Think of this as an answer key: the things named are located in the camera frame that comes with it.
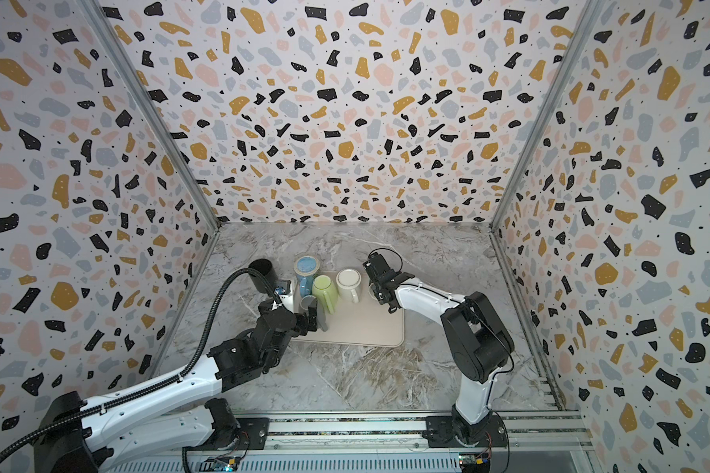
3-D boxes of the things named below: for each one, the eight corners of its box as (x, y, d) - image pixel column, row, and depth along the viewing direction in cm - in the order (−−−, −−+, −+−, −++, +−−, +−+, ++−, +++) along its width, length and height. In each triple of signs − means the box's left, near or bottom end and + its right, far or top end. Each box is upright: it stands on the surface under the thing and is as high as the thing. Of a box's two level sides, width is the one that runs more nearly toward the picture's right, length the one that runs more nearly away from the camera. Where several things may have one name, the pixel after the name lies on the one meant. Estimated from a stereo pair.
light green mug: (325, 317, 95) (322, 304, 89) (312, 293, 100) (308, 279, 94) (342, 308, 97) (340, 295, 91) (328, 285, 102) (326, 271, 96)
